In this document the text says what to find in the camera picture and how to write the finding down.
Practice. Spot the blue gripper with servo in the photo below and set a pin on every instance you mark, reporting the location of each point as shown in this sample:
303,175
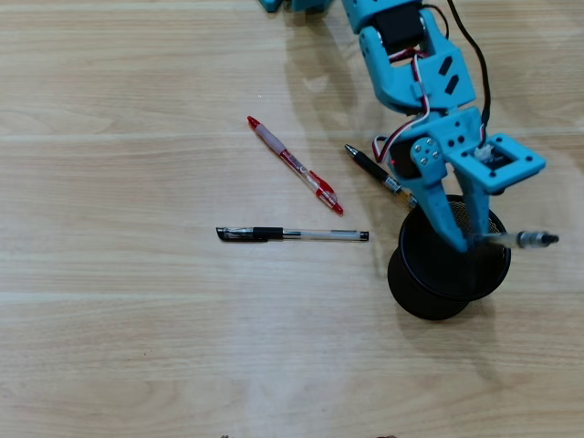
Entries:
449,139

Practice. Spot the grey grip clear pen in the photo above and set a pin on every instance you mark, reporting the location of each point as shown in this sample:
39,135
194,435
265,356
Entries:
531,239

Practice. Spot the black grip silver tip pen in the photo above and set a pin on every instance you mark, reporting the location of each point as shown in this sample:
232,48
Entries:
372,168

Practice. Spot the red pen white grip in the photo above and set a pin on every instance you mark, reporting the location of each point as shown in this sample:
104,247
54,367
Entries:
296,165

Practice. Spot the clear gel pen black cap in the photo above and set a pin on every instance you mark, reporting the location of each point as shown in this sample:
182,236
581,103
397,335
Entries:
267,234

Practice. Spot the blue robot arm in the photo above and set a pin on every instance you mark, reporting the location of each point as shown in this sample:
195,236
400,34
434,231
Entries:
438,68

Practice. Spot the black mesh pen holder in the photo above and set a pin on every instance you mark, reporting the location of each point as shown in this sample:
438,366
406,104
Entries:
424,292

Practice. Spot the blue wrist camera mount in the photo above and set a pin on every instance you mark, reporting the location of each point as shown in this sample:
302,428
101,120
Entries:
515,171

